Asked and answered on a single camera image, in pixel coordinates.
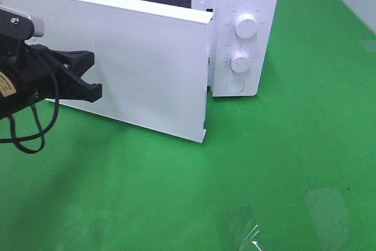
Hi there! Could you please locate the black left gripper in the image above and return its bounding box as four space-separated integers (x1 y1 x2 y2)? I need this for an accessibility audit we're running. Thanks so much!
1 43 102 119

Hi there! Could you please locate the white microwave door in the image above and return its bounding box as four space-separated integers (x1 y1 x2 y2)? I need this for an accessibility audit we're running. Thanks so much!
1 0 212 142

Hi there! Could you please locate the round white door button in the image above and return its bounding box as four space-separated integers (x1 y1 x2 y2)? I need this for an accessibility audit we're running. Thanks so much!
227 78 244 93

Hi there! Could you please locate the lower white microwave knob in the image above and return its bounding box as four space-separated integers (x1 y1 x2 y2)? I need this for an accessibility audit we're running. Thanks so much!
230 51 251 73

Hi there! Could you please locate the white microwave knob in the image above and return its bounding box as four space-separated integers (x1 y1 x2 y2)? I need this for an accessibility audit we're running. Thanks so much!
234 12 258 39
230 51 251 73

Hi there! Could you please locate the upper white microwave knob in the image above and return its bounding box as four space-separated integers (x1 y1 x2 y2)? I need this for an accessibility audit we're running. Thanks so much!
234 12 258 39

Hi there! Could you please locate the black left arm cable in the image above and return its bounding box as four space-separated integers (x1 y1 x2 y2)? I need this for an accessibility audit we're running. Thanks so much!
0 45 61 154

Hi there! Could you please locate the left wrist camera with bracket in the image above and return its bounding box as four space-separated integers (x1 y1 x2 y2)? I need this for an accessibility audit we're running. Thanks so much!
1 5 44 69

